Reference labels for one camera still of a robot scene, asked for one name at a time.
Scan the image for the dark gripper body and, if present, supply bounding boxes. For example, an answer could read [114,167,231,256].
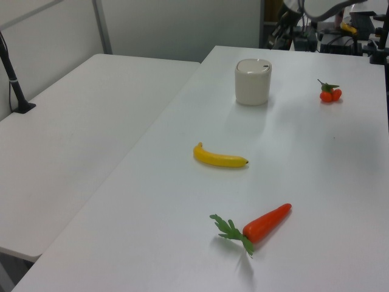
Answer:
[275,8,302,32]

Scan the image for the beige swing bin lid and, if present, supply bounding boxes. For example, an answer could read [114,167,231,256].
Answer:
[236,58,273,75]

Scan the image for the white ceramic cup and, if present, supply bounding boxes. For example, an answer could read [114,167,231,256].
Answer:
[234,58,273,106]

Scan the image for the black equipment box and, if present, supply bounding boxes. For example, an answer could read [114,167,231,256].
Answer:
[315,30,370,57]

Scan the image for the yellow black tool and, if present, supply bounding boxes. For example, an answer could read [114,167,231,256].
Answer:
[340,21,358,35]

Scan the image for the orange tangerine cluster with leaves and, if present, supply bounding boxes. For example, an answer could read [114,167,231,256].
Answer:
[317,78,343,104]

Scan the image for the yellow toy banana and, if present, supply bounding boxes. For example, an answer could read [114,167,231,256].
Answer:
[193,142,250,169]

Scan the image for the orange toy carrot green leaves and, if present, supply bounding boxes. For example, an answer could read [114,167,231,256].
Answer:
[209,203,293,259]

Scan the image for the white side table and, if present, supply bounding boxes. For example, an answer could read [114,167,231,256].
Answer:
[0,54,201,262]

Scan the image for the black clamp camera stand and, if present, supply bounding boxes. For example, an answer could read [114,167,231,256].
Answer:
[368,0,389,65]

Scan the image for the grey partition frame post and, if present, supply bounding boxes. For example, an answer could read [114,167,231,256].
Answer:
[92,0,113,55]

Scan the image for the black pole camera stand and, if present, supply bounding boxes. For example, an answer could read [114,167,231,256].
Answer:
[0,30,36,114]

